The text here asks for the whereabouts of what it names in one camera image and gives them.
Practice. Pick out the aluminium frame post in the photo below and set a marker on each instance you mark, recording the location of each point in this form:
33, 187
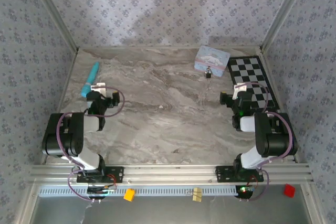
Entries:
286, 9
52, 9

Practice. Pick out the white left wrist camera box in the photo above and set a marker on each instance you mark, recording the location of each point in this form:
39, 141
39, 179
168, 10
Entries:
99, 87

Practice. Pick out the small controller circuit board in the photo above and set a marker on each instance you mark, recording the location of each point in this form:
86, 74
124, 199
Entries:
101, 191
244, 191

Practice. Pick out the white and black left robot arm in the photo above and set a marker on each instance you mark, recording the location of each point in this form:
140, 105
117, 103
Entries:
71, 134

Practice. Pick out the black and grey chessboard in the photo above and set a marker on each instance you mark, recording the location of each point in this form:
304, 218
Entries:
249, 72

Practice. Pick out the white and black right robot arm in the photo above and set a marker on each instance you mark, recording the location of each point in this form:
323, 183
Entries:
273, 137

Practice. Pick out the yellow toy block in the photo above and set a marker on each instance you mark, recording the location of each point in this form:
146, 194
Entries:
130, 195

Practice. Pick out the red toy block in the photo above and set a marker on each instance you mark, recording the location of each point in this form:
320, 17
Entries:
289, 190

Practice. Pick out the small grey metal padlock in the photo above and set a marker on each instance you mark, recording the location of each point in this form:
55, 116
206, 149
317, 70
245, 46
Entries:
208, 73

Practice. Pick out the aluminium mounting rail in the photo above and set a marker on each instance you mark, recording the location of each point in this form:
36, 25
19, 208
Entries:
168, 174

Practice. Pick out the turquoise pen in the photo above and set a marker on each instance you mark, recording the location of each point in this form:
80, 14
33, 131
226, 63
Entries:
91, 79

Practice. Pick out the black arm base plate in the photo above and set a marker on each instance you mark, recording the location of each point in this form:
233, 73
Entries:
116, 174
223, 174

